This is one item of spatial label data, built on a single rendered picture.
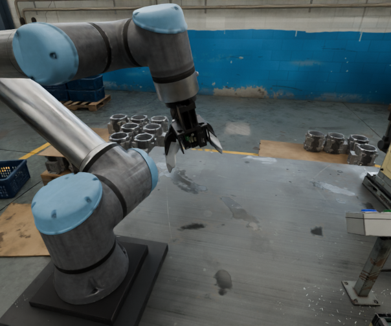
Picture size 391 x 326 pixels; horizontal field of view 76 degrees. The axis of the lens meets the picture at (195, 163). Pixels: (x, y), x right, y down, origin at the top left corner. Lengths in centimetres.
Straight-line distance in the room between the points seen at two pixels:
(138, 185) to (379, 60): 599
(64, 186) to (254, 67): 553
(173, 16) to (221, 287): 67
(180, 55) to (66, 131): 42
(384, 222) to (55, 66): 70
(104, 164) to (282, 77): 550
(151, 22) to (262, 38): 545
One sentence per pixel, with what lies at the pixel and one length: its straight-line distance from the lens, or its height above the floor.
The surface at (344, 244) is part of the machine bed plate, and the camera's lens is 102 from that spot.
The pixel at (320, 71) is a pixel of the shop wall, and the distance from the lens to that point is 610.
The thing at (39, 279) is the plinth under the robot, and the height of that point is 83.
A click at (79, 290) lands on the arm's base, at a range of 72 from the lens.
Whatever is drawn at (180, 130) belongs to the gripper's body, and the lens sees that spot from 56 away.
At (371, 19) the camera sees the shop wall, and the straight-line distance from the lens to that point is 624.
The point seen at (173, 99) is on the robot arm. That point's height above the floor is 131.
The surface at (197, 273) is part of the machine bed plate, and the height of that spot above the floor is 80.
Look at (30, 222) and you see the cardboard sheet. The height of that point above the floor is 2.
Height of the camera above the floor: 145
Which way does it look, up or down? 29 degrees down
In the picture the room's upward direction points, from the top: straight up
